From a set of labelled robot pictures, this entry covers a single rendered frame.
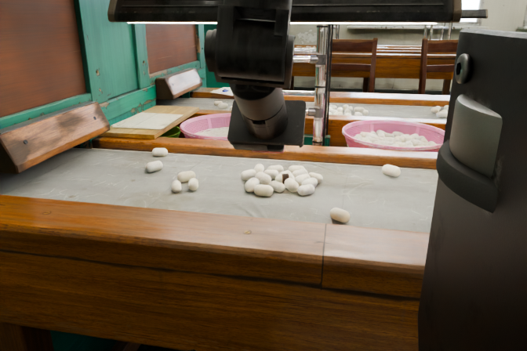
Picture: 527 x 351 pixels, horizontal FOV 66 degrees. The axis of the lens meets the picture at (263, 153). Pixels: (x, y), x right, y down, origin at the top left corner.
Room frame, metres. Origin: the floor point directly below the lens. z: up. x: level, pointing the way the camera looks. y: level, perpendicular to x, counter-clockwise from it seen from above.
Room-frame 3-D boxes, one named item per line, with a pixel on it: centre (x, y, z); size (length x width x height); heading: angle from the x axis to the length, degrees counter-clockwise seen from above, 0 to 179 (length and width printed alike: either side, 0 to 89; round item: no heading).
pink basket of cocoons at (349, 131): (1.00, -0.34, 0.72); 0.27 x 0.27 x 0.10
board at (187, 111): (1.13, 0.31, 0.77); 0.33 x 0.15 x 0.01; 169
